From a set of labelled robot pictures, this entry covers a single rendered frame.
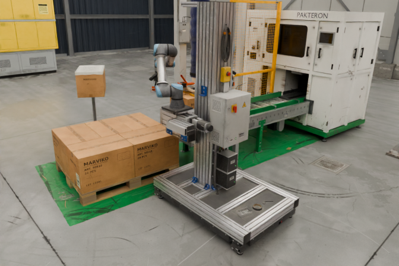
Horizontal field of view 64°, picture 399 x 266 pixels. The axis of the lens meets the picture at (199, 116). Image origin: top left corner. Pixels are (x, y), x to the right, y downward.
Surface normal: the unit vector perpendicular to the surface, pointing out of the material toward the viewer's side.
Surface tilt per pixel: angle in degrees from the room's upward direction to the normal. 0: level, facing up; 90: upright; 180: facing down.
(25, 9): 90
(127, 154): 90
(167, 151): 90
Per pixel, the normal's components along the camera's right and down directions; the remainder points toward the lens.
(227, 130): 0.69, 0.25
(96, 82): 0.22, 0.32
